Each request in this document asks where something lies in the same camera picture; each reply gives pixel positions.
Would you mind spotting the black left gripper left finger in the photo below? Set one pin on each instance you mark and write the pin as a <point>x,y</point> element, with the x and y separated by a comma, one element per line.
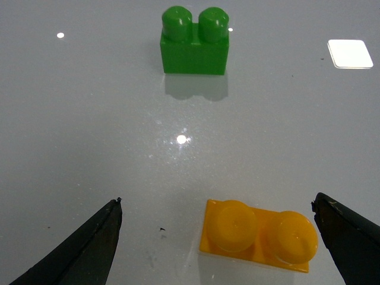
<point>85,256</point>

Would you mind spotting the yellow two-stud toy block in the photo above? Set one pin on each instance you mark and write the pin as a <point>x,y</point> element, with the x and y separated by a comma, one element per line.
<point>286,239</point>

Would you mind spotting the green two-stud toy block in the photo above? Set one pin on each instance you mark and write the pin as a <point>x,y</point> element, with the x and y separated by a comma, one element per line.
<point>194,48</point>

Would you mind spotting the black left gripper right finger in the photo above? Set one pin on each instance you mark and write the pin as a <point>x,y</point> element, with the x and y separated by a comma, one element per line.
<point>352,240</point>

